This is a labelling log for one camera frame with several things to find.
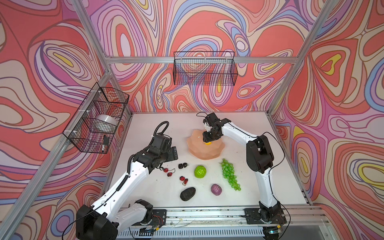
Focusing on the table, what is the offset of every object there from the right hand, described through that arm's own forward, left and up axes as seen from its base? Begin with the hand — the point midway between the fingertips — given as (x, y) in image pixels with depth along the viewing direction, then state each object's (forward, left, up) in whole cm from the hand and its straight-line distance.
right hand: (208, 141), depth 99 cm
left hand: (-15, +22, +12) cm, 29 cm away
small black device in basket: (-13, +53, +23) cm, 60 cm away
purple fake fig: (-31, -1, 0) cm, 31 cm away
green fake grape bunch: (-21, -9, 0) cm, 23 cm away
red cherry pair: (-19, +28, -2) cm, 33 cm away
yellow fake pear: (-4, +1, +3) cm, 5 cm away
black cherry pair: (-16, +19, -3) cm, 25 cm away
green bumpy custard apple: (-22, +7, +2) cm, 23 cm away
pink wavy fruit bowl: (-4, +7, -3) cm, 9 cm away
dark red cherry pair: (-25, +15, -2) cm, 30 cm away
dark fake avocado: (-33, +14, +1) cm, 36 cm away
